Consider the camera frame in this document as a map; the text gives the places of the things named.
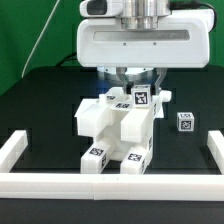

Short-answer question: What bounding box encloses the white right fence bar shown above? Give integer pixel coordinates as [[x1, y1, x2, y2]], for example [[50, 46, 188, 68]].
[[207, 130, 224, 175]]

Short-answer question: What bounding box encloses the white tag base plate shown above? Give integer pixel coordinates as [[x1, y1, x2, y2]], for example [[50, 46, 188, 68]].
[[75, 99, 164, 118]]

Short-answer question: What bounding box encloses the white chair seat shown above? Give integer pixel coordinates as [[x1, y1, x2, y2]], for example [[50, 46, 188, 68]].
[[104, 107, 154, 161]]

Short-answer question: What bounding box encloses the black cable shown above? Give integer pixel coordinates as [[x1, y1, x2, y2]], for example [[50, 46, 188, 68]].
[[54, 53, 78, 68]]

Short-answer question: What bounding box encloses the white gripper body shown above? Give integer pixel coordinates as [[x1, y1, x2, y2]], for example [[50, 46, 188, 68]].
[[77, 0, 214, 68]]

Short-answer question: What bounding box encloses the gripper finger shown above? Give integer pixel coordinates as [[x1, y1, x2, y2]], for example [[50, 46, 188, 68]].
[[151, 68, 167, 95], [116, 67, 134, 94]]

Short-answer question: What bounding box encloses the white left fence bar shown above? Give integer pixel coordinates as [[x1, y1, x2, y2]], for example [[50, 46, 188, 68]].
[[0, 130, 28, 173]]

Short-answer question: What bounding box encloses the white cable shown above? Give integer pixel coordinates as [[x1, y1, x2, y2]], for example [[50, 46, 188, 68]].
[[21, 0, 62, 79]]

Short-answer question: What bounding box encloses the white chair back frame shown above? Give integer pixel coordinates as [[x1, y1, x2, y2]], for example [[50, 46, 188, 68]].
[[75, 87, 172, 143]]

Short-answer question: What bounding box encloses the white chair nut cube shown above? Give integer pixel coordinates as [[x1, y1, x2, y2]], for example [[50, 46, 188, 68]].
[[177, 112, 194, 132], [131, 85, 152, 107]]

